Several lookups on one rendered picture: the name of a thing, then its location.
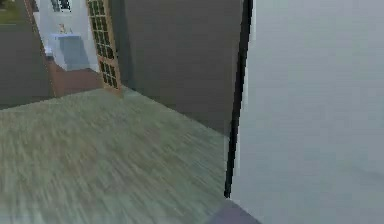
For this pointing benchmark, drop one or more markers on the wooden glass-paned room door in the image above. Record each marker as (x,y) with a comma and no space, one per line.
(106,46)

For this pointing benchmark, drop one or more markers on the white bathroom vanity cabinet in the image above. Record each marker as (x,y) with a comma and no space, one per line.
(69,51)

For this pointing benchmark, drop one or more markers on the white framed window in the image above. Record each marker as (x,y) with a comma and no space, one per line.
(61,5)

